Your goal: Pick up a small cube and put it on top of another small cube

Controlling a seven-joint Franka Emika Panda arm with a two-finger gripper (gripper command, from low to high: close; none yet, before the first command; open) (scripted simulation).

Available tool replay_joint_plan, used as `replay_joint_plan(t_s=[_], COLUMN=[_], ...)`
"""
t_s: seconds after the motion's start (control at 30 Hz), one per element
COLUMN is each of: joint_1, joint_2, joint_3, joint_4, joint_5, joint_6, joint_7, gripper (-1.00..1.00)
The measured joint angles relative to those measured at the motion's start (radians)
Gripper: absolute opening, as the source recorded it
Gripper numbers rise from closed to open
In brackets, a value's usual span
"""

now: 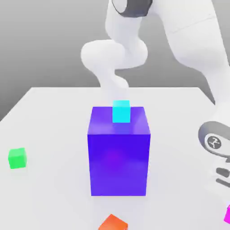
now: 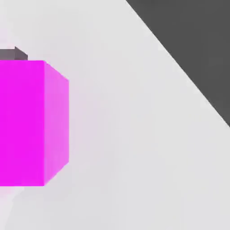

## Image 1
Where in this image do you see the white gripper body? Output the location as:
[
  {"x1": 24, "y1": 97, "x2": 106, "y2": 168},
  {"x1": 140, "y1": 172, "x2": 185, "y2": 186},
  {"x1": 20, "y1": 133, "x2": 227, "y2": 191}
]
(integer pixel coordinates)
[{"x1": 213, "y1": 177, "x2": 230, "y2": 195}]

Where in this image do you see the small magenta cube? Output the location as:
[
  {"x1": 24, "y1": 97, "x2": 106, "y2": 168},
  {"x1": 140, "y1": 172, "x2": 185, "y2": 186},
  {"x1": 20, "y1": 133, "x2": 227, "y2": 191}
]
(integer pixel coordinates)
[{"x1": 223, "y1": 204, "x2": 230, "y2": 225}]

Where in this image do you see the small orange cube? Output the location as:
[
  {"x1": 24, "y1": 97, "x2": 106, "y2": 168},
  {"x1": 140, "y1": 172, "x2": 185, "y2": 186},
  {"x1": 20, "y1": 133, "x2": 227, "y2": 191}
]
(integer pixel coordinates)
[{"x1": 98, "y1": 213, "x2": 128, "y2": 230}]

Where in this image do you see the small cyan cube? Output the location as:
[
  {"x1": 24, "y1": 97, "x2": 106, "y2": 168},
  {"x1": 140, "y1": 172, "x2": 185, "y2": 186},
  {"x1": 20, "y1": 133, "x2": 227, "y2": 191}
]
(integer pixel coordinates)
[{"x1": 112, "y1": 100, "x2": 131, "y2": 124}]

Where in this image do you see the small green cube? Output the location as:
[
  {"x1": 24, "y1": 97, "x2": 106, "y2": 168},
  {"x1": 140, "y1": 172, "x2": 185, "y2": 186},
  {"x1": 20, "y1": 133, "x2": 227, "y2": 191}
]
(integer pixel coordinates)
[{"x1": 8, "y1": 147, "x2": 27, "y2": 170}]

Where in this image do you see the large purple box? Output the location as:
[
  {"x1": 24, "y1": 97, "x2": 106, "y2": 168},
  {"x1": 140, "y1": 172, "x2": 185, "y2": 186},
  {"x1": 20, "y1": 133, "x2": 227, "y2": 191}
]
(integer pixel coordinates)
[{"x1": 87, "y1": 106, "x2": 151, "y2": 197}]

